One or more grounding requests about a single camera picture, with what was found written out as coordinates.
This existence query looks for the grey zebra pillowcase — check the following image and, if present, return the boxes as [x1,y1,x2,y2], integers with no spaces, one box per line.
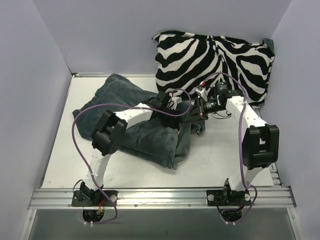
[72,73,206,169]

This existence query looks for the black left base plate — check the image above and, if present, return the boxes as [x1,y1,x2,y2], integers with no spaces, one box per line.
[71,190,118,207]

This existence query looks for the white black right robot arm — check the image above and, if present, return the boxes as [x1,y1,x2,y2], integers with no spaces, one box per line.
[188,82,280,205]

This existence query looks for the aluminium front rail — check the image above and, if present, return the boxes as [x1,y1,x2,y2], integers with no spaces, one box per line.
[28,187,296,210]

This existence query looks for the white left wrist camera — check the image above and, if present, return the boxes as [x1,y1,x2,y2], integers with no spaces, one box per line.
[168,93,182,110]

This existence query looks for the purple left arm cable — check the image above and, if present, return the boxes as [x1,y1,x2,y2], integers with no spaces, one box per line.
[71,88,192,223]

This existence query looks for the zebra print pillow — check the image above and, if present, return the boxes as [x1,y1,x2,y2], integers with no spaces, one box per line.
[152,30,275,109]

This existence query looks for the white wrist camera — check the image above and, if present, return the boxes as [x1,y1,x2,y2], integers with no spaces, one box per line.
[195,81,208,101]
[168,93,182,110]

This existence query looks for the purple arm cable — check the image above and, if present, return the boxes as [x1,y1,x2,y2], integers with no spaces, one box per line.
[71,88,192,223]
[198,72,258,223]

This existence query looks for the aluminium back rail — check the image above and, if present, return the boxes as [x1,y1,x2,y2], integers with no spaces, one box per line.
[73,72,108,78]

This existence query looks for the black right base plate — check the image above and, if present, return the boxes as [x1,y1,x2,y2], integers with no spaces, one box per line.
[206,189,252,207]

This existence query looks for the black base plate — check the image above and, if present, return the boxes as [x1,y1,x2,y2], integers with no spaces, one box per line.
[206,189,252,207]
[71,190,118,207]

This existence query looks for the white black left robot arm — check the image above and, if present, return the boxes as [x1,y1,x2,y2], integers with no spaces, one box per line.
[79,92,183,206]

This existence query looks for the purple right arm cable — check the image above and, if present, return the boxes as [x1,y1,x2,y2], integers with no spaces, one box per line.
[198,72,258,223]

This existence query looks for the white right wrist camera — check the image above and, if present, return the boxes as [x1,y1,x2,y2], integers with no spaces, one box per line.
[195,81,208,101]

